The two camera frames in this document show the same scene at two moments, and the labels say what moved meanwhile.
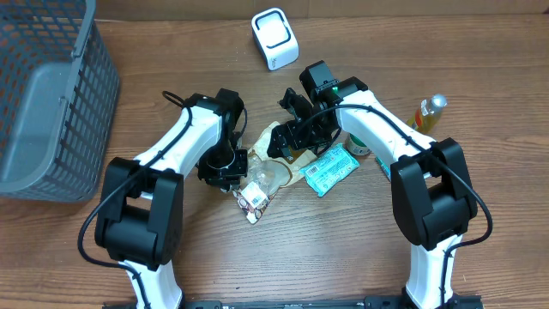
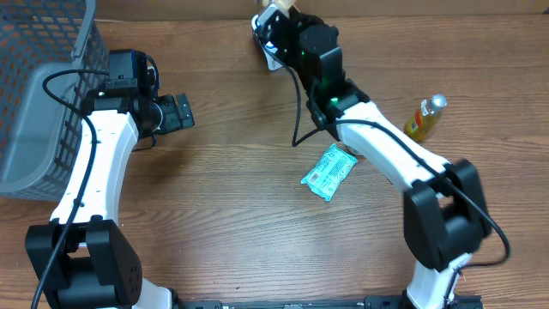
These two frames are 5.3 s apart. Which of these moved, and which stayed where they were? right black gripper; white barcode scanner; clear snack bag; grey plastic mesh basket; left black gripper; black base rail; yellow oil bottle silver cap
Moved: left black gripper; clear snack bag; right black gripper
Stayed: black base rail; grey plastic mesh basket; white barcode scanner; yellow oil bottle silver cap
